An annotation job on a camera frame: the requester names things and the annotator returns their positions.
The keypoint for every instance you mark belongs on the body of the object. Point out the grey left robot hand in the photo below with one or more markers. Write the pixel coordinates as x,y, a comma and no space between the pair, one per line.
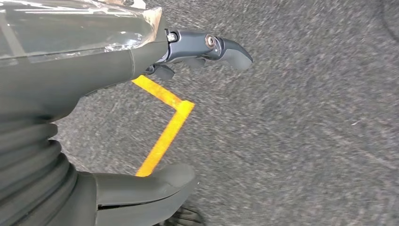
78,68

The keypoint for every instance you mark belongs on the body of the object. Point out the yellow floor tape square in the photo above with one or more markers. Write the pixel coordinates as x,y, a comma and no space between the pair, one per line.
170,131

